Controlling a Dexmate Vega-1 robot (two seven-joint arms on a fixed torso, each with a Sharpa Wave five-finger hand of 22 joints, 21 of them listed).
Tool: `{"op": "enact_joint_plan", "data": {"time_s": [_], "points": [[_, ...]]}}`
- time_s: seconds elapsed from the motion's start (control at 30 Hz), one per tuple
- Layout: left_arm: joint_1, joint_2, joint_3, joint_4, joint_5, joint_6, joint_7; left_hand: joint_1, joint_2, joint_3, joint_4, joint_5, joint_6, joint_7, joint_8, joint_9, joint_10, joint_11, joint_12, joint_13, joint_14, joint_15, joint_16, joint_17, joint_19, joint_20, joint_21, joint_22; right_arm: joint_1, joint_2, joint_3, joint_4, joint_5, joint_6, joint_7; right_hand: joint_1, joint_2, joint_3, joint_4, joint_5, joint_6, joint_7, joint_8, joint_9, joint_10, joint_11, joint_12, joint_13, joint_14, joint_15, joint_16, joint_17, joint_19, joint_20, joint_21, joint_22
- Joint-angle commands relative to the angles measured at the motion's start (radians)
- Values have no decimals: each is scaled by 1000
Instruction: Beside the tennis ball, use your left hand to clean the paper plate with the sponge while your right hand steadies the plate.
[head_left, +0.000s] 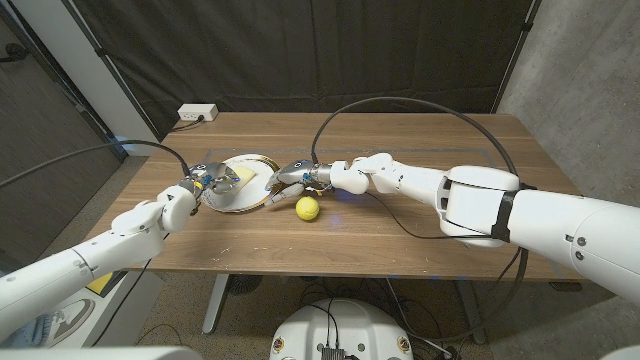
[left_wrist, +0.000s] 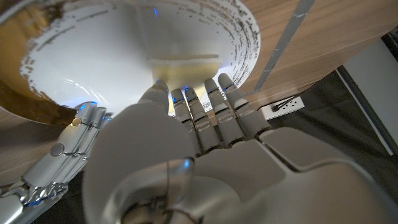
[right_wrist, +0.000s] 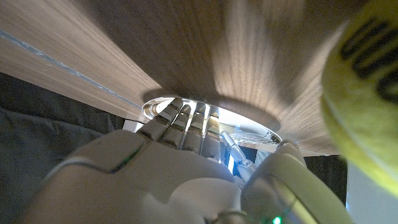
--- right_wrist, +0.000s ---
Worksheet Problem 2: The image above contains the grey tape outline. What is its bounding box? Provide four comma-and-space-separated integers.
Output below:
0, 29, 144, 110

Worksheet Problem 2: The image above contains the black backdrop curtain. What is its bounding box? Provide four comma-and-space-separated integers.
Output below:
0, 72, 348, 224

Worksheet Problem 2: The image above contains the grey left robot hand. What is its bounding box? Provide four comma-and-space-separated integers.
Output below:
220, 130, 259, 185

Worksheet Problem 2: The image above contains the pale yellow sponge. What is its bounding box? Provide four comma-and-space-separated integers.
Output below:
219, 123, 239, 134

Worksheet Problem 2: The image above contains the yellow tennis ball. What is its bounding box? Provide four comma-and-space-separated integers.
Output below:
320, 0, 398, 198

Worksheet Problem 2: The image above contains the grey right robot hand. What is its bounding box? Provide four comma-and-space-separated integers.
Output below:
15, 98, 354, 224

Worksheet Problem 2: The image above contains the white paper plate dark rim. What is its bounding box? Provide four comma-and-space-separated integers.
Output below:
141, 96, 282, 153

